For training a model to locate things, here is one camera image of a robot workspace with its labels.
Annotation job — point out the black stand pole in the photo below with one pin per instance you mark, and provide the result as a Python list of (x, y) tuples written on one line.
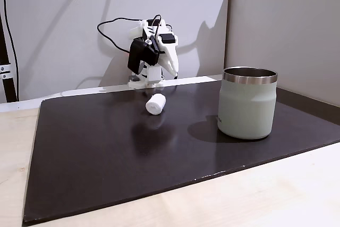
[(6, 78)]

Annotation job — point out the black camera box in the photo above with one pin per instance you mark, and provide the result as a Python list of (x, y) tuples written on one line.
[(140, 55)]

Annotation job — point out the pale green steel-rimmed cup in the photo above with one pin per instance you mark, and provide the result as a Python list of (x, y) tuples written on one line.
[(247, 107)]

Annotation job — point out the black table mat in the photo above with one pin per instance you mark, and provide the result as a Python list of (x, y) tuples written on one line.
[(132, 152)]

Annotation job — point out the white gauze roll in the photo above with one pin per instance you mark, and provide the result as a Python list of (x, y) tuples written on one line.
[(156, 104)]

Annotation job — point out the white stand bracket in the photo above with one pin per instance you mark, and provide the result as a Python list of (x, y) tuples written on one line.
[(5, 70)]

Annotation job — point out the grey table clamp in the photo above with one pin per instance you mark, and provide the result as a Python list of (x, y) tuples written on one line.
[(134, 78)]

